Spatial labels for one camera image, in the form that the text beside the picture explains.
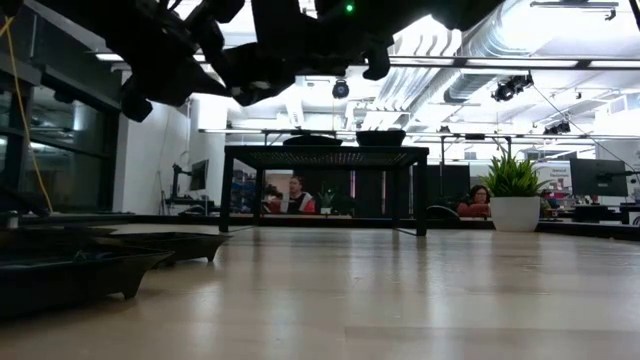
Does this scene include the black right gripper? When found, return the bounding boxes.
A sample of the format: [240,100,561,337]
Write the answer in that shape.
[249,0,397,82]

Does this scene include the black perforated metal rack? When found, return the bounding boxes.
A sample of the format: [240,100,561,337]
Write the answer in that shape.
[219,144,430,238]

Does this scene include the white wall sign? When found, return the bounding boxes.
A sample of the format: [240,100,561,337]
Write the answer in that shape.
[544,163,574,187]

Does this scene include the black square mini plate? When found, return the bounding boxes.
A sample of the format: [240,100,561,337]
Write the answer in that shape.
[0,248,175,319]
[93,231,232,265]

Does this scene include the yellow hanging cable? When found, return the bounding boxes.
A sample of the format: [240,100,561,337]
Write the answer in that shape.
[0,17,55,215]

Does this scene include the black office desk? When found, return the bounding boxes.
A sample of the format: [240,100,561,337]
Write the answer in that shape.
[160,197,217,217]

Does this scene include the black curved frame handle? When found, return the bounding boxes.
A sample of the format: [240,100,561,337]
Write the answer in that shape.
[178,203,209,218]
[427,204,462,224]

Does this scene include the person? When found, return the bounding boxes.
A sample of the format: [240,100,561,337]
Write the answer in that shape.
[457,184,492,219]
[269,174,317,215]

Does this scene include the long overhead light bar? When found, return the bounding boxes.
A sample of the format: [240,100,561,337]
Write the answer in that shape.
[94,51,640,70]

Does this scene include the black computer monitor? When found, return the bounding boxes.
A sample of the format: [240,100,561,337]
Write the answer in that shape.
[188,158,211,192]
[569,157,630,198]

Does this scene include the green plant in white pot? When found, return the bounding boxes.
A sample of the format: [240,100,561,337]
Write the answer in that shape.
[478,152,552,233]

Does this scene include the black aluminium table frame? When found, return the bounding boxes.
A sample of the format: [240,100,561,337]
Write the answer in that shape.
[114,213,640,243]

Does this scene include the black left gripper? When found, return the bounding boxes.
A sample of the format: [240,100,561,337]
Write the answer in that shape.
[117,43,232,124]

